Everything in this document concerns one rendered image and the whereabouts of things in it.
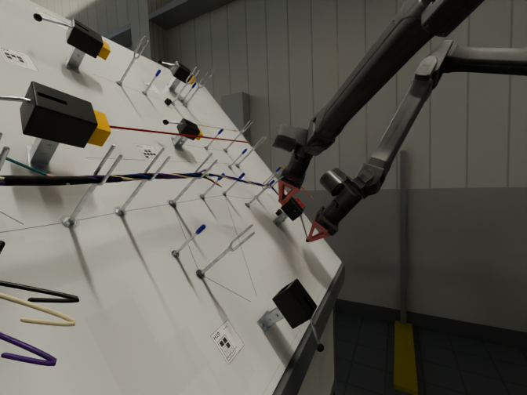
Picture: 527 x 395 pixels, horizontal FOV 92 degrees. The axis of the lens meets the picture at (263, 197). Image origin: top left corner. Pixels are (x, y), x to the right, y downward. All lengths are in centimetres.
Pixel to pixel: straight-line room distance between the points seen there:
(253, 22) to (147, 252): 276
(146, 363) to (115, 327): 6
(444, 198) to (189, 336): 209
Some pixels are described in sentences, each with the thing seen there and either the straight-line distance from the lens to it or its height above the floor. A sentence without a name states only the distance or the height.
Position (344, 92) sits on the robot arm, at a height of 137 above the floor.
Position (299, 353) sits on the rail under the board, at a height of 87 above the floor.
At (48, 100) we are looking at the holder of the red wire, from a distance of 43.
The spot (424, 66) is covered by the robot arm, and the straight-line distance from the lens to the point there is 94.
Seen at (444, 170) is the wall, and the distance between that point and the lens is 231.
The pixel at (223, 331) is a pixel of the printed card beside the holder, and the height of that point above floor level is 97.
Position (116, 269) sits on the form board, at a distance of 42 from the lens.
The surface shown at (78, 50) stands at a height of 150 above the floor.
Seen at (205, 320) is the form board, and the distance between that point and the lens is 45.
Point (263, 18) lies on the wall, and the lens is 298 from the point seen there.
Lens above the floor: 120
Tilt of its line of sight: 4 degrees down
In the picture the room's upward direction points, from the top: 2 degrees counter-clockwise
